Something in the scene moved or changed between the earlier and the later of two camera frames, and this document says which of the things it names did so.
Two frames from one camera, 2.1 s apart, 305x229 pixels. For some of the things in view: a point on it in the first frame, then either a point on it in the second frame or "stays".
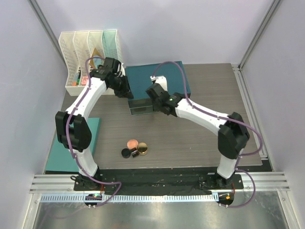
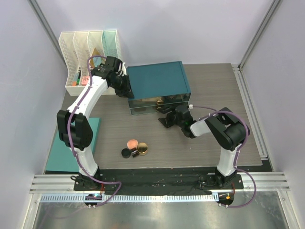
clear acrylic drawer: [147, 109] stays
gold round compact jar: [142, 149] stays
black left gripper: [125, 92] stays
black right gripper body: [157, 106] → [176, 121]
